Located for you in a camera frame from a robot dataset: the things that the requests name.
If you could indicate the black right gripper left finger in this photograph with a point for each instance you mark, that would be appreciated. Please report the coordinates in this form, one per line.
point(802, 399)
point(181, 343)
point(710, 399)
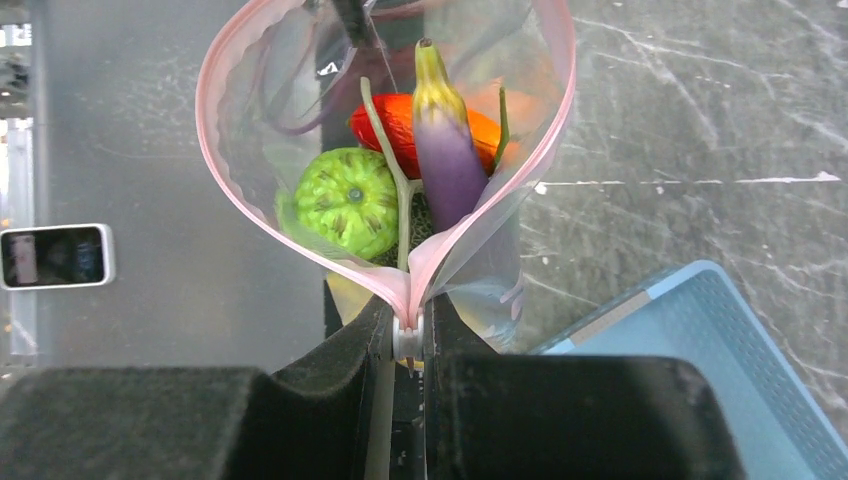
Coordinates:
point(325, 416)

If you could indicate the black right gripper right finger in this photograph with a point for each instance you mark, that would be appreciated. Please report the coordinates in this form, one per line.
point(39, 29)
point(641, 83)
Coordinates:
point(519, 416)

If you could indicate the green netted melon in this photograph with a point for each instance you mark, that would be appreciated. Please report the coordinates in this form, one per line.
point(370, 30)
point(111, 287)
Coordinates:
point(406, 188)

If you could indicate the green lime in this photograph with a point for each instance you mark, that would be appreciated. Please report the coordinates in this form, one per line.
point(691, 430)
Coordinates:
point(346, 196)

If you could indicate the purple eggplant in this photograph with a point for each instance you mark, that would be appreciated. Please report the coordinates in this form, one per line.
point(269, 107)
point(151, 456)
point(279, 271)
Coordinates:
point(451, 173)

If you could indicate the clear zip top bag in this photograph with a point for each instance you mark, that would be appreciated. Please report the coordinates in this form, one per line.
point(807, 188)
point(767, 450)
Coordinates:
point(258, 121)

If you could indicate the green chili pepper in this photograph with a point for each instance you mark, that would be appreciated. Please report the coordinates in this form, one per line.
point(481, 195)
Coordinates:
point(505, 134)

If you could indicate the blue plastic basket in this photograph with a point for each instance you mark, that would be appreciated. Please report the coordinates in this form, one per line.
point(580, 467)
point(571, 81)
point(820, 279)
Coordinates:
point(695, 313)

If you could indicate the white smartphone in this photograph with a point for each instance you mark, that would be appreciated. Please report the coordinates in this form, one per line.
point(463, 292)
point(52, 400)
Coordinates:
point(57, 257)

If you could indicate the aluminium frame rail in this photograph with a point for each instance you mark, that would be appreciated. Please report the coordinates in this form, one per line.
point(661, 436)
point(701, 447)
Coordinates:
point(19, 346)

